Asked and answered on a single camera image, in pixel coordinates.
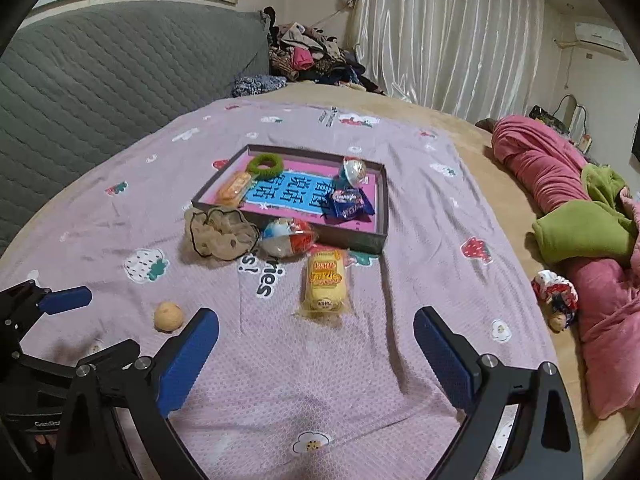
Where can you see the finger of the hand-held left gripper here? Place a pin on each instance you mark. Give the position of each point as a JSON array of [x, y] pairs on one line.
[[65, 300], [110, 351]]

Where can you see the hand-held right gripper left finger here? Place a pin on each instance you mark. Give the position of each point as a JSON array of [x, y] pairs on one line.
[[187, 360]]

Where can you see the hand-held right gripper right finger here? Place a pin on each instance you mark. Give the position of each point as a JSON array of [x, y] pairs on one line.
[[445, 360]]

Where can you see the walnut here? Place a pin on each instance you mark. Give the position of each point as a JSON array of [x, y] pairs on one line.
[[168, 316]]

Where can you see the beige sheer scrunchie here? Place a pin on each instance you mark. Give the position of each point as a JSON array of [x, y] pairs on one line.
[[225, 240]]

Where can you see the yellow snack packet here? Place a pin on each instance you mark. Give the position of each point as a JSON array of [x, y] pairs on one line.
[[325, 280]]

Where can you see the dark shallow box tray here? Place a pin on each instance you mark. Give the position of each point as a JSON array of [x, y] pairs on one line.
[[360, 242]]

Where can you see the red white snack packet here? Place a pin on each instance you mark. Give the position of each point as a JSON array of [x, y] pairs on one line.
[[285, 237]]

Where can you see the orange wafer packet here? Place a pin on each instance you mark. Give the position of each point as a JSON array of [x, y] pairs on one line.
[[232, 189]]

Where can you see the blue cookie packet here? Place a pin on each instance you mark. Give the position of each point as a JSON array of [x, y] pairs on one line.
[[350, 205]]

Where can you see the green fuzzy scrunchie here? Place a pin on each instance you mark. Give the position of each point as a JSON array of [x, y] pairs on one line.
[[255, 165]]

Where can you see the person's left hand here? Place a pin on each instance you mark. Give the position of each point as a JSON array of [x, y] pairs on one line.
[[45, 441]]

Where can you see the small cloth doll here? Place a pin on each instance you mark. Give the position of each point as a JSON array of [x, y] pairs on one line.
[[552, 295]]

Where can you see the purple printed blanket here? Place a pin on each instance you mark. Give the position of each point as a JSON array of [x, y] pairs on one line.
[[425, 200]]

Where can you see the green blanket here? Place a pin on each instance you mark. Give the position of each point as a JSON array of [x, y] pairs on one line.
[[575, 230]]

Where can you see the pink and blue book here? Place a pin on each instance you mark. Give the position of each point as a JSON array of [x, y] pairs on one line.
[[300, 187]]

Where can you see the pink quilt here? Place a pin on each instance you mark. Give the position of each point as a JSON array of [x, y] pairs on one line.
[[530, 160]]

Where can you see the grey quilted headboard cover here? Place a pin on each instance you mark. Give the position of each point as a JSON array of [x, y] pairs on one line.
[[125, 70]]

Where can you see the dark brown lump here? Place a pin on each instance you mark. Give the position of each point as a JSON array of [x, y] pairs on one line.
[[485, 124]]

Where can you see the dark handbag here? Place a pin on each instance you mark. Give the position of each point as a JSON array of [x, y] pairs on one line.
[[545, 117]]

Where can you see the arched vanity mirror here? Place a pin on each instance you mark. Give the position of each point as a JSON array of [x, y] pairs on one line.
[[580, 115]]

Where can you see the blue patterned cloth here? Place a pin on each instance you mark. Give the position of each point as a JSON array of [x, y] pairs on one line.
[[255, 85]]

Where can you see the black television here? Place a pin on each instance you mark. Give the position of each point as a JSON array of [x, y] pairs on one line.
[[636, 145]]

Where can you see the white curtain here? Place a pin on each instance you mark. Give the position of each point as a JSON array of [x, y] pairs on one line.
[[450, 35]]

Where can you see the pile of clothes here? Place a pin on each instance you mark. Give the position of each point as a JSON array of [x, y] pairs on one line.
[[310, 55]]

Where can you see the white air conditioner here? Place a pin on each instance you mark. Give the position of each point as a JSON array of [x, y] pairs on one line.
[[600, 35]]

